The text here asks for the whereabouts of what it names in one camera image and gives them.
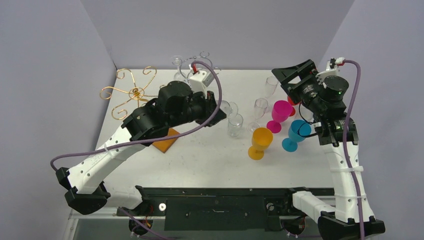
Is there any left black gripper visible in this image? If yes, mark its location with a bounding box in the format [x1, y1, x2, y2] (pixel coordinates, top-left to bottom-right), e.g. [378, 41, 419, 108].
[168, 88, 227, 129]

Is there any clear ribbed glass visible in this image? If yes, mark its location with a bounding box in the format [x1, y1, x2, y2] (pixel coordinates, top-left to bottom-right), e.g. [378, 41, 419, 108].
[220, 100, 239, 119]

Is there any red wine glass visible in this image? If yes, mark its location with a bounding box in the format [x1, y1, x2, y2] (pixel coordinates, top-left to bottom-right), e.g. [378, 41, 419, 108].
[287, 96, 297, 117]

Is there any blue wine glass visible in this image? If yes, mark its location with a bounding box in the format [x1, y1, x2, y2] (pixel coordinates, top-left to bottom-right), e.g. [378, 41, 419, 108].
[281, 119, 312, 153]

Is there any yellow wine glass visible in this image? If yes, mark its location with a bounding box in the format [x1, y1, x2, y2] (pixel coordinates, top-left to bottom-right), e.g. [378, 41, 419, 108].
[248, 127, 274, 161]

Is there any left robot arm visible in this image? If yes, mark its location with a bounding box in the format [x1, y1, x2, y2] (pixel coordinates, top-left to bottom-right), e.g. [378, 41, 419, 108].
[55, 81, 227, 215]

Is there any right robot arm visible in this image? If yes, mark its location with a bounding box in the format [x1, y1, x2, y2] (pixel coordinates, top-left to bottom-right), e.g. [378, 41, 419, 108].
[271, 57, 386, 240]

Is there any pink wine glass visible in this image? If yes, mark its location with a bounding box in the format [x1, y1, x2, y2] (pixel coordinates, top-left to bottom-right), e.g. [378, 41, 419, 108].
[266, 100, 294, 134]

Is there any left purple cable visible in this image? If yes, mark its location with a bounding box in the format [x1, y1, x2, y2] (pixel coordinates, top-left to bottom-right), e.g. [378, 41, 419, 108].
[49, 60, 223, 240]

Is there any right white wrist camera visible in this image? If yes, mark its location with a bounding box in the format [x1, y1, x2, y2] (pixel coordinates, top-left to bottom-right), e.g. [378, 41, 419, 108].
[316, 57, 345, 84]

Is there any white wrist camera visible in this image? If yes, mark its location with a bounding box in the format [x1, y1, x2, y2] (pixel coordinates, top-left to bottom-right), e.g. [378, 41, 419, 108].
[188, 66, 214, 97]
[316, 57, 345, 84]

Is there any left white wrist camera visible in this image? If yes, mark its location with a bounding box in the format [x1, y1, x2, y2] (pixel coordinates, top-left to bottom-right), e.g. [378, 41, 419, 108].
[188, 66, 214, 97]

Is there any chrome wire glass rack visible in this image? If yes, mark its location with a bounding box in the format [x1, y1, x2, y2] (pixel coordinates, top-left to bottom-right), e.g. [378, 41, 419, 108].
[178, 51, 222, 77]

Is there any gold wire glass rack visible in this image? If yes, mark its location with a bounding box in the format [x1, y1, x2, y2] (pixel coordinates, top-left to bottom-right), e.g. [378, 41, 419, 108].
[99, 66, 181, 154]

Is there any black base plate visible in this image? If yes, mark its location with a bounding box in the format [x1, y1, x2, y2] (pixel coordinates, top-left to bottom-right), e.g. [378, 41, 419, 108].
[128, 186, 334, 232]

